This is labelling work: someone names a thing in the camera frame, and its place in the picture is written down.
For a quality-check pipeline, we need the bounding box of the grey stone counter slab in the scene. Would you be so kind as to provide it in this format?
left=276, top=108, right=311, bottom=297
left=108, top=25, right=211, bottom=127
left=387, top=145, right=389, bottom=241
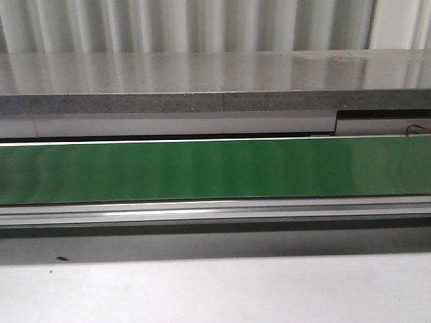
left=1, top=50, right=430, bottom=116

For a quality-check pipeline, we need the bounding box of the green conveyor belt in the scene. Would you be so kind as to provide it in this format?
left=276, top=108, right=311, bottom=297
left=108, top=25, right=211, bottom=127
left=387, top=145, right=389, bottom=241
left=1, top=135, right=430, bottom=205

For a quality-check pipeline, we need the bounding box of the white corrugated curtain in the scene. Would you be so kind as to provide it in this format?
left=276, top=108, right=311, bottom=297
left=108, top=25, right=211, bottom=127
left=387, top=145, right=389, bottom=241
left=1, top=1, right=430, bottom=53

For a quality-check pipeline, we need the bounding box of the white conveyor back rail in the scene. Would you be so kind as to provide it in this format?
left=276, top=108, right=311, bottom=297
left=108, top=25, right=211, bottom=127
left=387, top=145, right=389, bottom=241
left=1, top=109, right=430, bottom=139

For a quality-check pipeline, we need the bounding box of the aluminium conveyor front rail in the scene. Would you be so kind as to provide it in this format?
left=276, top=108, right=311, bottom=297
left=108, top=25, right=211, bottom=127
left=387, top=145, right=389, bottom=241
left=1, top=195, right=430, bottom=229

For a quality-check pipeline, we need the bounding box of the red orange cable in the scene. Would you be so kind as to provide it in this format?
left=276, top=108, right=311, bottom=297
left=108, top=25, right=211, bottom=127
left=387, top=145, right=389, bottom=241
left=405, top=124, right=431, bottom=137

